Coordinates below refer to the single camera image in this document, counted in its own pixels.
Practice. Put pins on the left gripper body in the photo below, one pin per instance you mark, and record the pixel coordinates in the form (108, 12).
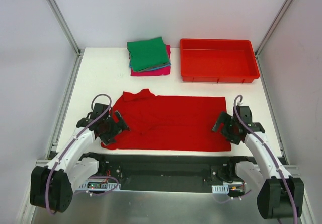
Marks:
(114, 129)

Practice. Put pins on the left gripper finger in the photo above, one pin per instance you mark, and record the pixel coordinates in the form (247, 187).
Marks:
(120, 124)
(108, 137)

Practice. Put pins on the red t-shirt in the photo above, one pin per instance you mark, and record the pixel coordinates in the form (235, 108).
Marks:
(175, 123)

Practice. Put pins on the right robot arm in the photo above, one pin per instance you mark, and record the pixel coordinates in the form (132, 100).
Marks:
(279, 194)

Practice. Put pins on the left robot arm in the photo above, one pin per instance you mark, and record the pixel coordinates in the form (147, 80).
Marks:
(53, 185)

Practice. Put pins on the red plastic bin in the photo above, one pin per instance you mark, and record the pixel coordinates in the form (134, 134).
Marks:
(218, 61)

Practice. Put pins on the pink folded t-shirt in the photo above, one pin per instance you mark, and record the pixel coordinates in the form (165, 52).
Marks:
(153, 71)

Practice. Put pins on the green folded t-shirt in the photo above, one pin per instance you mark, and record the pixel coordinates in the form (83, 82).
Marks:
(147, 54)

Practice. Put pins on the left white cable duct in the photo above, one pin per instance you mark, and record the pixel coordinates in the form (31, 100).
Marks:
(98, 186)

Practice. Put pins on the white cable duct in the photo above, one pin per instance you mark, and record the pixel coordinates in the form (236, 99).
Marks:
(220, 189)
(98, 186)

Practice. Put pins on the right white cable duct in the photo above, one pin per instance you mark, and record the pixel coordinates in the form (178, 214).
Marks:
(220, 189)

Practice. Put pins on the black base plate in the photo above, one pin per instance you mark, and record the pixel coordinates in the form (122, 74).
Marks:
(190, 184)

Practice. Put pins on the aluminium front rail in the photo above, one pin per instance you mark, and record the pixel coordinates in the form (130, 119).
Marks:
(125, 166)

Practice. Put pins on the left aluminium frame post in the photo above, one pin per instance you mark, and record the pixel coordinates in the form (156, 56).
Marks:
(64, 26)

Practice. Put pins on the aluminium frame post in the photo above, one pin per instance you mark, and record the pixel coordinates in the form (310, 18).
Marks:
(64, 26)
(279, 16)

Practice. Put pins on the right aluminium frame post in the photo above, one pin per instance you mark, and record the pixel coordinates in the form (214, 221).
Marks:
(279, 16)

